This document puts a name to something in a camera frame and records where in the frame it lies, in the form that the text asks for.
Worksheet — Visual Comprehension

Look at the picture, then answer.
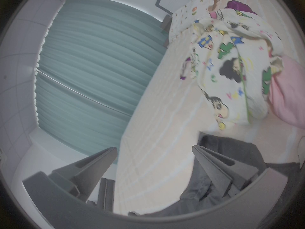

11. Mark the pink garment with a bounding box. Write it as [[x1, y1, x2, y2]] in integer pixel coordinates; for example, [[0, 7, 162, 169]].
[[268, 56, 305, 128]]

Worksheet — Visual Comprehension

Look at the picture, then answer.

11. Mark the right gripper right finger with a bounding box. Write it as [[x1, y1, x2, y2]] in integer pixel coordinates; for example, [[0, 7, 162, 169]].
[[192, 145, 259, 198]]

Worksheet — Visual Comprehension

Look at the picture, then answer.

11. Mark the blue-green curtain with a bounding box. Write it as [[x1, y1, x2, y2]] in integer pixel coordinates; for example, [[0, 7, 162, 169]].
[[38, 0, 172, 116], [36, 70, 134, 150]]

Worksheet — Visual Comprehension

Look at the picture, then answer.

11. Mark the bed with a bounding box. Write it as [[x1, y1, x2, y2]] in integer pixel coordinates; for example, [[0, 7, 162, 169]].
[[114, 0, 305, 218]]

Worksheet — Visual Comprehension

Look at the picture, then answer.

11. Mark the grey bedside table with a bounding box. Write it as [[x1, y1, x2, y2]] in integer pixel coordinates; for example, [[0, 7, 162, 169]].
[[160, 14, 172, 48]]

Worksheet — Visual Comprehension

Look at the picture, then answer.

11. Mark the purple garment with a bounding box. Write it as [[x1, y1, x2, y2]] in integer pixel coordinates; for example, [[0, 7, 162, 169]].
[[225, 0, 259, 16]]

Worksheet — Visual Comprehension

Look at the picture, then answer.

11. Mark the white printed pyjama top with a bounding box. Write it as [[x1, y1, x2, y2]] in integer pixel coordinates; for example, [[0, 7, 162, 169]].
[[180, 7, 285, 131]]

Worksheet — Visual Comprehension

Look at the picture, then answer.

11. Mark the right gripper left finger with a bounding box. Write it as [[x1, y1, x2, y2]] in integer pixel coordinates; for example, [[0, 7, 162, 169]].
[[51, 147, 118, 201]]

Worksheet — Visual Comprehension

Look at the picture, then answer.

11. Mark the black T-shirt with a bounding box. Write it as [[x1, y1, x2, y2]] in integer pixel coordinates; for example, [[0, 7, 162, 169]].
[[129, 131, 305, 218]]

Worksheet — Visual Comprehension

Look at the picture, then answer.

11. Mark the white printed pillow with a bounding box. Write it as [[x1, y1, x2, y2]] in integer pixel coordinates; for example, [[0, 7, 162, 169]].
[[169, 0, 216, 42]]

